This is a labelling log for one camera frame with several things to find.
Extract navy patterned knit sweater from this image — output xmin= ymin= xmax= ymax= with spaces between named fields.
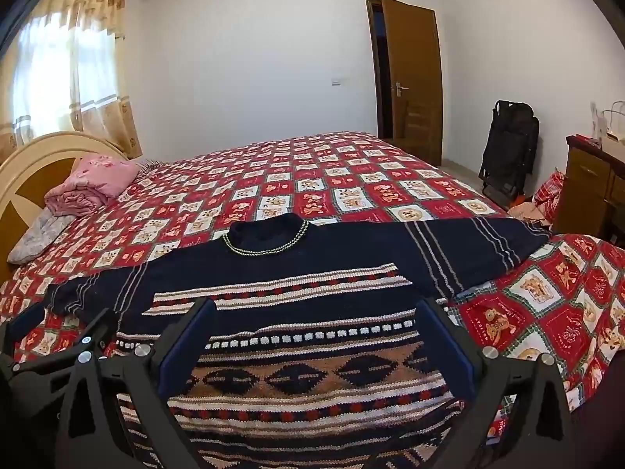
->
xmin=45 ymin=214 xmax=550 ymax=468

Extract grey floral pillow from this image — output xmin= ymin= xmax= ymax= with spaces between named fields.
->
xmin=6 ymin=208 xmax=76 ymax=266

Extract red patchwork bear bedspread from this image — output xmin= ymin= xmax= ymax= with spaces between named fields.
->
xmin=0 ymin=130 xmax=625 ymax=450

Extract cream wooden headboard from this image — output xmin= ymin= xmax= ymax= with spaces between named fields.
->
xmin=0 ymin=132 xmax=126 ymax=281

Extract folded pink blanket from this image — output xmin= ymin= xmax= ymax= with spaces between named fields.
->
xmin=45 ymin=154 xmax=139 ymax=217

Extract red patterned bag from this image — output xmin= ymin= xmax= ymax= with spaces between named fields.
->
xmin=533 ymin=170 xmax=566 ymax=224

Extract brown wooden dresser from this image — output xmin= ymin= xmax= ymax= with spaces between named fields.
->
xmin=553 ymin=134 xmax=624 ymax=248

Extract beige patterned curtain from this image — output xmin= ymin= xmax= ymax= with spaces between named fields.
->
xmin=1 ymin=0 xmax=142 ymax=159

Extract white paper bag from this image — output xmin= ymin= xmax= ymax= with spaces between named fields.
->
xmin=591 ymin=100 xmax=625 ymax=162

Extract brown wooden door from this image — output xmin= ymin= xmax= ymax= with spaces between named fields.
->
xmin=366 ymin=0 xmax=444 ymax=166

